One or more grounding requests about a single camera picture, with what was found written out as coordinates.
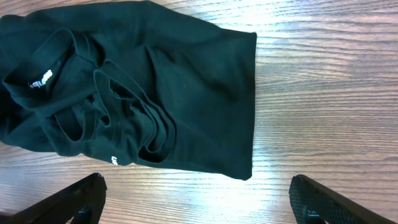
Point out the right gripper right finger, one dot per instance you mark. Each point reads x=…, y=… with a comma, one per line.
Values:
x=314, y=203

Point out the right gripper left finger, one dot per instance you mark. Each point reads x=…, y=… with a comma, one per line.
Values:
x=81, y=202

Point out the black t-shirt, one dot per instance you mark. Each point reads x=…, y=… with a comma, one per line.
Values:
x=129, y=83

